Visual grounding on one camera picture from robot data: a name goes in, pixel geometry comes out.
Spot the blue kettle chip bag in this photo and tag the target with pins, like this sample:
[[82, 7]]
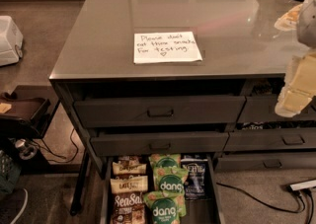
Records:
[[195, 182]]

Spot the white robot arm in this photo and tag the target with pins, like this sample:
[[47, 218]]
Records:
[[302, 19]]

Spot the top right drawer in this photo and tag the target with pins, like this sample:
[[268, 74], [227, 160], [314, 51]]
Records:
[[262, 109]]

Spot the middle right drawer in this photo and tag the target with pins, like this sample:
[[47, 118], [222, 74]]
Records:
[[271, 139]]

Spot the top left drawer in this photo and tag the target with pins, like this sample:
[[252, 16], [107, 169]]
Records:
[[143, 111]]

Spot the middle left drawer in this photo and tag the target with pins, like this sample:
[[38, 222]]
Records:
[[153, 143]]

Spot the open bottom left drawer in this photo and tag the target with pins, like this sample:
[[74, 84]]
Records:
[[204, 211]]

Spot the dark grey drawer cabinet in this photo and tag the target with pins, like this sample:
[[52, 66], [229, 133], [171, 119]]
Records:
[[242, 55]]

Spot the green dang bag back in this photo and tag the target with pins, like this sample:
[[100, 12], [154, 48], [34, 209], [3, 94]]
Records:
[[165, 160]]

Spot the green dang bag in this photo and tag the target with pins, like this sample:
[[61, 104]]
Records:
[[166, 207], [165, 160], [170, 178]]

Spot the green dang bag middle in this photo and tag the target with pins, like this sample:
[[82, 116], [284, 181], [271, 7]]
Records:
[[170, 178]]

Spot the green dang bag front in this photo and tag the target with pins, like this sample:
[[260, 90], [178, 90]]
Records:
[[166, 207]]

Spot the cream snack bag back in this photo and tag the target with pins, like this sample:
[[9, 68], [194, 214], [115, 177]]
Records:
[[120, 169]]

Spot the brown sea salt snack bag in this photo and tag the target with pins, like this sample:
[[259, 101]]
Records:
[[129, 208]]

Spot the white handwritten paper note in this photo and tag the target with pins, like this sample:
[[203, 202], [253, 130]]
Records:
[[165, 47]]

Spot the black tray cart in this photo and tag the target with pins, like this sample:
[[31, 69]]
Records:
[[22, 117]]

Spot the white appliance on floor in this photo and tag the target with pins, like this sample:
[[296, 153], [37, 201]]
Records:
[[11, 41]]

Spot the green plastic crate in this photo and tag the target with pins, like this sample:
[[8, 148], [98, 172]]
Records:
[[9, 173]]

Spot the shoe with white sole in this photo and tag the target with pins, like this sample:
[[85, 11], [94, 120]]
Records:
[[13, 205]]

